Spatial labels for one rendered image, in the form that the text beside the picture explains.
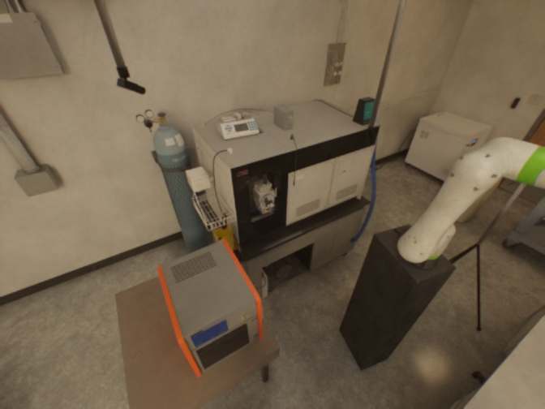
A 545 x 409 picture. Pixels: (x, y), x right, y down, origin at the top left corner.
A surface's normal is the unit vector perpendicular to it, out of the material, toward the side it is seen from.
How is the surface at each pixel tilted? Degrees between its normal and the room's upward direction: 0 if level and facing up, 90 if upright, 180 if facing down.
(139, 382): 0
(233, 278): 0
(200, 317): 0
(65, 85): 90
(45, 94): 90
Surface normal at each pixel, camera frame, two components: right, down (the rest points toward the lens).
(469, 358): 0.00, -0.77
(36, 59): 0.51, 0.55
